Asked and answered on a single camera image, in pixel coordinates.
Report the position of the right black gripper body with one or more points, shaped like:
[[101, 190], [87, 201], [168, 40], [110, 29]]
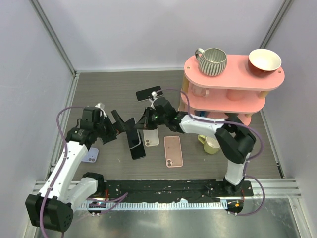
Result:
[[159, 119]]

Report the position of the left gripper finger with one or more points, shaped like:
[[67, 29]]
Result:
[[119, 124], [128, 125]]

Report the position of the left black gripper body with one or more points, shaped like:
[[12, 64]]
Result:
[[105, 130]]

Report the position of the phone with white edge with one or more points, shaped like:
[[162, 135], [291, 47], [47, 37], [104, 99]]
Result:
[[133, 138]]

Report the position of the beige phone case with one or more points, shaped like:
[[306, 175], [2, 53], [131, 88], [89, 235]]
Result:
[[151, 138]]

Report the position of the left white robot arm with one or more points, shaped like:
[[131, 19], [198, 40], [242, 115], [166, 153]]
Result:
[[54, 206]]

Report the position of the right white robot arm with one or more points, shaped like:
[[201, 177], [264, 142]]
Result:
[[235, 139]]

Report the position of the black phone silver edge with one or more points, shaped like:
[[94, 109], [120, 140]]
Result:
[[145, 94]]

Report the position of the lilac phone case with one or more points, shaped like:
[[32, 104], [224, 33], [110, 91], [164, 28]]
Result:
[[91, 156]]

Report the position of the pink phone case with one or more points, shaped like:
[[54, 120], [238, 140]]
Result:
[[173, 152]]

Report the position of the clear pink glass cup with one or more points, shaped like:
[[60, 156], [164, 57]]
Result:
[[199, 91]]

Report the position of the yellow green mug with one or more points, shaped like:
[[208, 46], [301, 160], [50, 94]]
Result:
[[210, 145]]

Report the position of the black mounting plate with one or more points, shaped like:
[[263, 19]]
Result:
[[168, 191]]

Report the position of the grey striped mug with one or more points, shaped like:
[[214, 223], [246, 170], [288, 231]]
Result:
[[212, 61]]

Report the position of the pink three-tier shelf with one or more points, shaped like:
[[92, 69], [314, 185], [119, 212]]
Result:
[[236, 77]]

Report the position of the red white bowl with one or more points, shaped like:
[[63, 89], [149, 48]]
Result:
[[263, 62]]

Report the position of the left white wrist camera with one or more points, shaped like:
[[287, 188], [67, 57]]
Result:
[[101, 107]]

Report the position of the white slotted cable duct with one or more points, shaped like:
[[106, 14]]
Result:
[[182, 205]]

